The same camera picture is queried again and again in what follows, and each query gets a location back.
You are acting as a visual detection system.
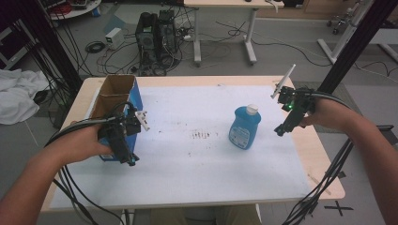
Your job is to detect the white table mat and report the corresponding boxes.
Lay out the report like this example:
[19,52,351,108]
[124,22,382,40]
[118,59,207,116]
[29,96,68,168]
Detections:
[50,84,313,210]

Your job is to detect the black computer tower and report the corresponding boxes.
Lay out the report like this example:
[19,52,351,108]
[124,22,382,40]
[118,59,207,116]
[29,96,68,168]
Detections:
[158,8,180,62]
[135,11,160,68]

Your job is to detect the black metal stand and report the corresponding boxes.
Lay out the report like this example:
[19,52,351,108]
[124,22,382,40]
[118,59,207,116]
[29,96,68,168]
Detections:
[316,0,398,96]
[12,0,84,97]

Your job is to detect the blue cardboard box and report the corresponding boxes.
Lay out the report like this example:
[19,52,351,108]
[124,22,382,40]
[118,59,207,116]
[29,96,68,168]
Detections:
[88,74,145,163]

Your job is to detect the gripper black cable bundle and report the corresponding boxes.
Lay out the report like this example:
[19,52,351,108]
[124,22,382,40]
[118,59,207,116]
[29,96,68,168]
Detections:
[281,89,355,225]
[44,101,136,225]

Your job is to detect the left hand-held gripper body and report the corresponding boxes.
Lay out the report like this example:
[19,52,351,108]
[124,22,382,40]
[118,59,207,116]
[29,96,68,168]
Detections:
[98,103,151,141]

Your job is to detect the round white table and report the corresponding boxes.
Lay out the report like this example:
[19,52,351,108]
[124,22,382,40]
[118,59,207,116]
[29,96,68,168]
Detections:
[46,0,103,22]

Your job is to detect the white-legged wooden desk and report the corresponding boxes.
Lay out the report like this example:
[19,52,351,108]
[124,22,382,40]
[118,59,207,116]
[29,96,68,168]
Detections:
[183,0,285,68]

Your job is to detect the person's right hand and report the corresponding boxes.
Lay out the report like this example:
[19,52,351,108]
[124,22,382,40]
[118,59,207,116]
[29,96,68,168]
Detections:
[299,98,345,129]

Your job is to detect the left gripper black cable bundle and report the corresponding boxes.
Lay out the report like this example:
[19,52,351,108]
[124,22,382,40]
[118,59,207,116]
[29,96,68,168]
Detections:
[44,101,136,225]

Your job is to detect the person's left hand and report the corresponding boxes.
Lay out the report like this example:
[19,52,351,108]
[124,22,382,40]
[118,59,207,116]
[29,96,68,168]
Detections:
[59,124,114,165]

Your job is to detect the white metal frame stand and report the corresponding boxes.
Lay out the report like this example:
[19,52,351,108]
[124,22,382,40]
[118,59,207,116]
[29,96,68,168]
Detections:
[316,0,376,66]

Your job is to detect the person's khaki pants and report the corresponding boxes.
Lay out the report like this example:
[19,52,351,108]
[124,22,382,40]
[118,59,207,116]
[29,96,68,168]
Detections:
[149,204,263,225]

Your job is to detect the white cloth heap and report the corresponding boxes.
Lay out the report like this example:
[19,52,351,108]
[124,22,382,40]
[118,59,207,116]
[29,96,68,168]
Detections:
[0,68,52,126]

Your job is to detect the long black floor cable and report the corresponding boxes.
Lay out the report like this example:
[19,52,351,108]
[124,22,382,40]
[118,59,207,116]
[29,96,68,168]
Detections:
[215,20,333,68]

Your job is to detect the small white box device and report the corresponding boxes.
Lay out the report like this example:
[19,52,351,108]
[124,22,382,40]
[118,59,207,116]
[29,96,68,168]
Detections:
[104,27,126,51]

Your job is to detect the coiled black cable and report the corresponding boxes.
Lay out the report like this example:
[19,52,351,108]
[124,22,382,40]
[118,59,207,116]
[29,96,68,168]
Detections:
[84,40,107,54]

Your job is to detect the right gripper black cable bundle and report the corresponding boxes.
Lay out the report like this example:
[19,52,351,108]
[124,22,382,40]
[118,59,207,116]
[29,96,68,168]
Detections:
[281,89,355,225]

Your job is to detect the chair caster base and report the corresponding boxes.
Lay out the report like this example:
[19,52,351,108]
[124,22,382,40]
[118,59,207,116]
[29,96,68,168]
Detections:
[326,13,345,36]

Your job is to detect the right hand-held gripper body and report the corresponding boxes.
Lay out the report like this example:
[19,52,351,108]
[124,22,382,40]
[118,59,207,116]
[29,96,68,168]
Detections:
[270,64,316,117]

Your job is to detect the blue bottle with white cap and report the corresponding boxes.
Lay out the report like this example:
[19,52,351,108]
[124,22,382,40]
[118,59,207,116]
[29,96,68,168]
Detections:
[228,103,262,151]

